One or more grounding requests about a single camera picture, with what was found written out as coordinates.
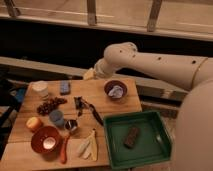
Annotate blue sponge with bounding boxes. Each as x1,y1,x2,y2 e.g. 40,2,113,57
60,80,70,95

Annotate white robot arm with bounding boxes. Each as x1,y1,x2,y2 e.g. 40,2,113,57
83,42,213,171

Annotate dark red bowl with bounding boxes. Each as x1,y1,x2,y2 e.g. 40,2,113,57
104,80,127,99

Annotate white crumpled cloth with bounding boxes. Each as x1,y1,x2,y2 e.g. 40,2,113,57
108,85,124,98

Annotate bunch of dark grapes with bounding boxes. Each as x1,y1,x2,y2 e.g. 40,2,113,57
37,97,67,115

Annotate white cup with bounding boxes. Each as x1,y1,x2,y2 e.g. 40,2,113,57
32,81,49,100

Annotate small metal cup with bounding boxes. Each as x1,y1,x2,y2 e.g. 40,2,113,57
65,119,78,133

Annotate orange carrot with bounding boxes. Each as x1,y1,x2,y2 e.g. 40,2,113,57
60,134,70,164

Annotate brown rectangular block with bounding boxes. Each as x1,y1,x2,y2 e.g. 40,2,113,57
124,126,140,148

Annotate blue object at left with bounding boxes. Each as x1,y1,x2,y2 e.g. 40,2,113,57
15,88,26,103

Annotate orange fruit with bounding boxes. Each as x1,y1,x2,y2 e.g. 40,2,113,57
26,117,43,132

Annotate green plastic tray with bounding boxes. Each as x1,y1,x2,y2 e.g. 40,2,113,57
103,110,172,170

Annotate orange bowl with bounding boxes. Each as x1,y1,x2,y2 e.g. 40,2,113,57
31,126,61,155

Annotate black handled tool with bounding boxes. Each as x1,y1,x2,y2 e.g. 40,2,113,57
74,97,103,125

